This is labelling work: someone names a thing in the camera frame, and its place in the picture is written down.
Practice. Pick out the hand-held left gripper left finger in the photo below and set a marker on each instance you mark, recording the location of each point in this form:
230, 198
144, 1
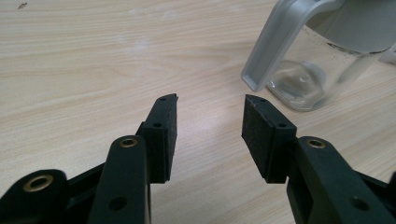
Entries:
162, 140

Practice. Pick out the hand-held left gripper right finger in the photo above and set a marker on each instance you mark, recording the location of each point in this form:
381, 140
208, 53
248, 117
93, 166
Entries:
264, 146

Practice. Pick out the clear jar with grey lid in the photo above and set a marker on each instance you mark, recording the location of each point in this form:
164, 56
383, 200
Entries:
280, 37

